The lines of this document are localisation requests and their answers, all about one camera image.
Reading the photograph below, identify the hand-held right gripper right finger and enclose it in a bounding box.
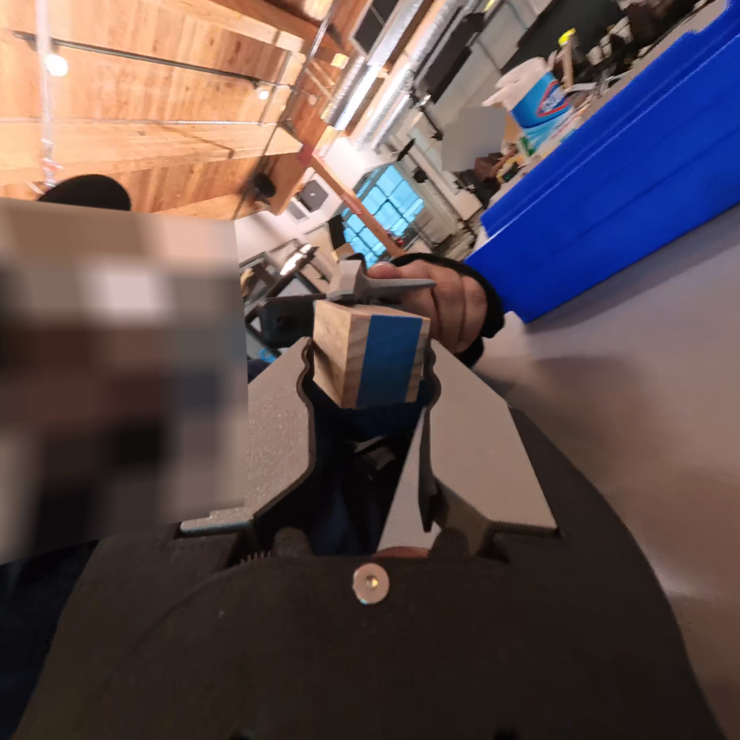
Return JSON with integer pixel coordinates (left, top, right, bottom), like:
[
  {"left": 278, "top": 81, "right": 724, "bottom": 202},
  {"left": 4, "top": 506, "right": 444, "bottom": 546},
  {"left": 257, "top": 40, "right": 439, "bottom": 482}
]
[{"left": 419, "top": 341, "right": 558, "bottom": 555}]

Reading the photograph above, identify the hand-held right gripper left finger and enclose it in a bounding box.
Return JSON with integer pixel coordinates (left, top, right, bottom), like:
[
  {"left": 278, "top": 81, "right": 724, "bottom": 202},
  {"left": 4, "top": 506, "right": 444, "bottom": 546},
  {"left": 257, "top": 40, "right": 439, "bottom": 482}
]
[{"left": 181, "top": 338, "right": 318, "bottom": 533}]

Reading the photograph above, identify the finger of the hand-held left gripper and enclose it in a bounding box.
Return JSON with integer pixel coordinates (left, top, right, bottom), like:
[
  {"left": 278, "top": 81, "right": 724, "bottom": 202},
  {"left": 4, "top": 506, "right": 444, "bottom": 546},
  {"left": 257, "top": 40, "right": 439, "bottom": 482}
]
[{"left": 257, "top": 253, "right": 371, "bottom": 306}]

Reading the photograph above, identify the wooden cube with blue stripe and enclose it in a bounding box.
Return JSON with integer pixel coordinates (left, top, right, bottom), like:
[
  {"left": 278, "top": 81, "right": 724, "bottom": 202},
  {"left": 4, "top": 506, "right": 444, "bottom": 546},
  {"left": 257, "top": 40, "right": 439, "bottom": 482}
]
[{"left": 312, "top": 301, "right": 432, "bottom": 409}]

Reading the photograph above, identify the blue plastic bin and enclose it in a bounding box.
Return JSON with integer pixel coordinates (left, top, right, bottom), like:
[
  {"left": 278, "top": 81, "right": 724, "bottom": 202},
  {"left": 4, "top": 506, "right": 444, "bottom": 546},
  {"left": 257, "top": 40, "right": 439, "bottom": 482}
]
[{"left": 464, "top": 0, "right": 740, "bottom": 323}]

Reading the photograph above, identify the person's left hand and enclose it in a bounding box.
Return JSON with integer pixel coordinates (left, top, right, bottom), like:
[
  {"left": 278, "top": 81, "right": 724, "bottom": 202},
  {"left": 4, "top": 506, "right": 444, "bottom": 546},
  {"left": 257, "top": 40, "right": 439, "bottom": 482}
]
[{"left": 367, "top": 259, "right": 489, "bottom": 355}]

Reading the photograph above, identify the person's navy clothed torso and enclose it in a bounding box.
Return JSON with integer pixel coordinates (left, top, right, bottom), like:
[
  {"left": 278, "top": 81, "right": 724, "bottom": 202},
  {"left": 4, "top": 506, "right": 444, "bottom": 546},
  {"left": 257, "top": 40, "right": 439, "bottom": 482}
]
[{"left": 0, "top": 358, "right": 431, "bottom": 735}]

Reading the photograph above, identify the white disinfectant wipes canister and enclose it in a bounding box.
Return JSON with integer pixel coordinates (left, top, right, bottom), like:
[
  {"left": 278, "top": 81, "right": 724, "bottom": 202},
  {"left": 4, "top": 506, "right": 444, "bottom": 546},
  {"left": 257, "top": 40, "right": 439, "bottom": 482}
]
[{"left": 483, "top": 55, "right": 574, "bottom": 148}]

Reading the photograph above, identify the silver ventilation duct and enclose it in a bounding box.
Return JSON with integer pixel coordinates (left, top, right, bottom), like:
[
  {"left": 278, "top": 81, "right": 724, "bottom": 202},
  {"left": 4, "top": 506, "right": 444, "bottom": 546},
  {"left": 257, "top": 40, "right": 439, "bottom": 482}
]
[
  {"left": 321, "top": 0, "right": 426, "bottom": 129},
  {"left": 355, "top": 0, "right": 481, "bottom": 148}
]

